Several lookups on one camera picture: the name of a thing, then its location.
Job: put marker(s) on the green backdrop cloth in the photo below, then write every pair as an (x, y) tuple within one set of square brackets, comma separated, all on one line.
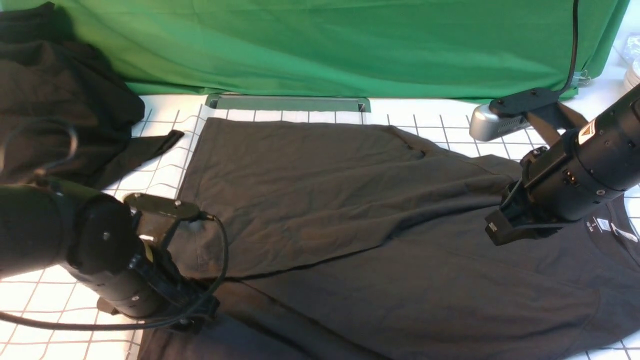
[(453, 49)]

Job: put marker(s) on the clear plastic bag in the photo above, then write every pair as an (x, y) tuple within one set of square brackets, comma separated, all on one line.
[(630, 48)]

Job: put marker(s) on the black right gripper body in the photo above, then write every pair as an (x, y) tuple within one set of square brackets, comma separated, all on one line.
[(544, 200)]

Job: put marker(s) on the stack of white bowls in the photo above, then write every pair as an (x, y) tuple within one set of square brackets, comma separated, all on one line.
[(632, 75)]

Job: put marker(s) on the pile of dark clothes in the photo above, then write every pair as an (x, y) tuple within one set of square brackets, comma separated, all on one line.
[(79, 113)]

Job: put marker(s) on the binder clip on cloth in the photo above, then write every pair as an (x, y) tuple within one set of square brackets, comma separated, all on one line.
[(580, 79)]

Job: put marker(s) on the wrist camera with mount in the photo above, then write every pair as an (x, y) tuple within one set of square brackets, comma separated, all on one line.
[(157, 218), (538, 108)]

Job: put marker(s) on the gray metal tray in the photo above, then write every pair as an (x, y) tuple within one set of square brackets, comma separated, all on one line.
[(230, 101)]

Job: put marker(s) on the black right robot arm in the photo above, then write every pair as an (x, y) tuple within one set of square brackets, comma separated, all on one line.
[(583, 164)]

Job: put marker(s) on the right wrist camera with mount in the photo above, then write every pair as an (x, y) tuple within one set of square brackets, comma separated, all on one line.
[(538, 108)]

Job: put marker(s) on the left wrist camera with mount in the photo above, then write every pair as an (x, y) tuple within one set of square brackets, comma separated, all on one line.
[(157, 218)]

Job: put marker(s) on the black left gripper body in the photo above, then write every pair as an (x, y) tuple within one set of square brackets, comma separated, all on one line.
[(147, 287)]

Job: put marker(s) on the dark gray long-sleeve shirt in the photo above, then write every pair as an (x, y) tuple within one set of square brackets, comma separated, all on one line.
[(366, 242)]

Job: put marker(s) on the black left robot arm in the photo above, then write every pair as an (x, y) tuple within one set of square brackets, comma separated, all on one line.
[(119, 250)]

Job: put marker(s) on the white grid table mat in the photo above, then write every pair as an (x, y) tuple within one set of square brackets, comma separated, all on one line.
[(51, 295)]

